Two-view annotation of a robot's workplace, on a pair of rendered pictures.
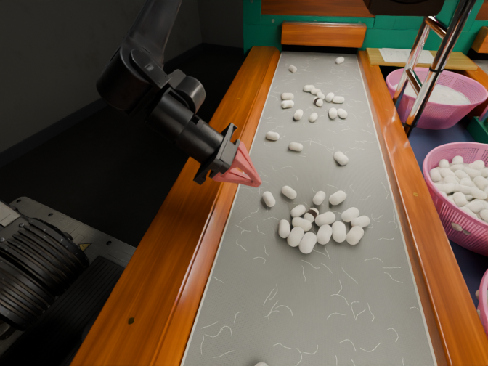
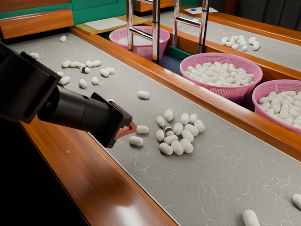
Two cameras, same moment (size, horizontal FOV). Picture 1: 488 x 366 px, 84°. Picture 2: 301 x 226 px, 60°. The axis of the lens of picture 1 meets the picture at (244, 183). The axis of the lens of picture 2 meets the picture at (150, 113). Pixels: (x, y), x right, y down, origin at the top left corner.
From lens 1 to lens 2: 0.29 m
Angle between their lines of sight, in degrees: 41
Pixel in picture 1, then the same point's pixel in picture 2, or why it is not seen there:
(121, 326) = not seen: outside the picture
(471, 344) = (281, 132)
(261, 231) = (154, 161)
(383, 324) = (252, 153)
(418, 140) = not seen: hidden behind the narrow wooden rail
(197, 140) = (97, 110)
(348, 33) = (60, 17)
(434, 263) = (240, 113)
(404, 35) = (95, 11)
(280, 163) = not seen: hidden behind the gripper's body
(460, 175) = (199, 74)
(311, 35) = (31, 24)
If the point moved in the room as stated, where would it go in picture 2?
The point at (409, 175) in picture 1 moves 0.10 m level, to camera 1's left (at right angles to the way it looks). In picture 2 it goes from (186, 83) to (167, 97)
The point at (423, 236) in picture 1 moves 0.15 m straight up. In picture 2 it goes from (223, 106) to (234, 50)
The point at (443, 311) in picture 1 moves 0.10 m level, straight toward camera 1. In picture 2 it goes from (263, 128) to (272, 158)
